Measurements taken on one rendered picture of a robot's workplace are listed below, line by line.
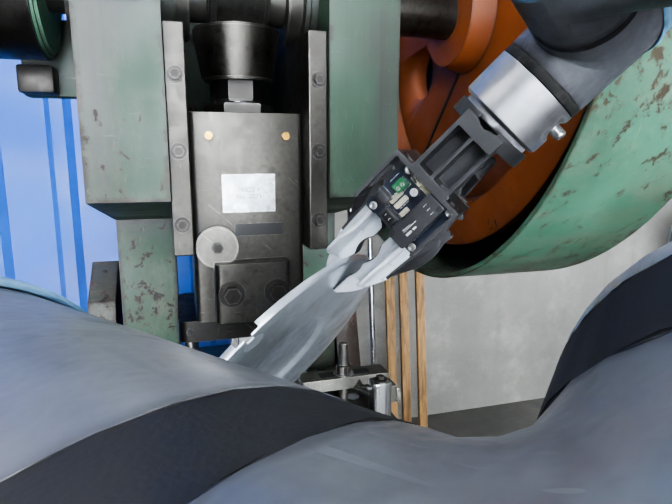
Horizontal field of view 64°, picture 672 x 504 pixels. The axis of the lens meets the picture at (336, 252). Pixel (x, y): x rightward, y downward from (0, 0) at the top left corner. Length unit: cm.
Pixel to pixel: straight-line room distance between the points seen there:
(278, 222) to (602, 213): 41
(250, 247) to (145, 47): 28
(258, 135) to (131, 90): 17
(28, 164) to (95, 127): 130
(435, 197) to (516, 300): 208
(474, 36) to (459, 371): 179
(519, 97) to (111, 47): 45
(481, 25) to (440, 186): 47
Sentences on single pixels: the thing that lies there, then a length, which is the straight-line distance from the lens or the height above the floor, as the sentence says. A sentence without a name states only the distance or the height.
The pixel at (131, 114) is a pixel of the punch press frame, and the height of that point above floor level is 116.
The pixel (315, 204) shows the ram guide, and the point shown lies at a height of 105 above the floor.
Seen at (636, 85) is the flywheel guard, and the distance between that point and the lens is 61.
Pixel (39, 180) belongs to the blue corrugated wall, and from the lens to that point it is 198.
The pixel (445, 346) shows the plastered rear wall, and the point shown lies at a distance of 238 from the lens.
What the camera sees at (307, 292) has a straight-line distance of 47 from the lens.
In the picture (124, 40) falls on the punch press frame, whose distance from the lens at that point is 69.
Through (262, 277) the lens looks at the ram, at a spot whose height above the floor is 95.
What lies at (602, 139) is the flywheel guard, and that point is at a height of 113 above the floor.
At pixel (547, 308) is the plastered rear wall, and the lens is 261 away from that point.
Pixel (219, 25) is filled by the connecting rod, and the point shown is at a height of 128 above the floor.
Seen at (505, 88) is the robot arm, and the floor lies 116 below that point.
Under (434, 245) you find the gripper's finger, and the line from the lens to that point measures 49.
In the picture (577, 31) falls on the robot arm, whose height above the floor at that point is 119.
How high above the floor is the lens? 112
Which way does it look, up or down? 10 degrees down
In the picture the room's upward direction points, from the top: straight up
